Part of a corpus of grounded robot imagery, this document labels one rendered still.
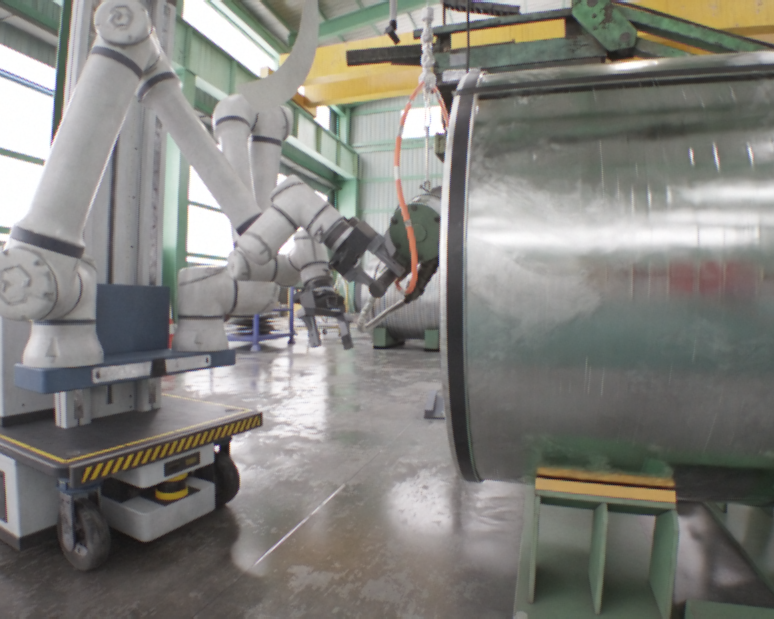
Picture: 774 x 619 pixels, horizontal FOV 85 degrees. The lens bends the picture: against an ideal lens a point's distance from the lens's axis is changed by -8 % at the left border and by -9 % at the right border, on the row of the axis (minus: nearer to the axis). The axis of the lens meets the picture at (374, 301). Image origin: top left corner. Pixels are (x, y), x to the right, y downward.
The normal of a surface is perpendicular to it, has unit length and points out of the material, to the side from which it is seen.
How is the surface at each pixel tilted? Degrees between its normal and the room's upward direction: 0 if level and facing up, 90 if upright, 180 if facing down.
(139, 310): 90
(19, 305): 100
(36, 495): 90
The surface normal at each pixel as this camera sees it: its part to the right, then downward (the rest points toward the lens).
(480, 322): -0.33, 0.18
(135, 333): 0.89, 0.02
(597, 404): -0.31, 0.44
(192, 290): 0.02, 0.01
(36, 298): 0.32, 0.17
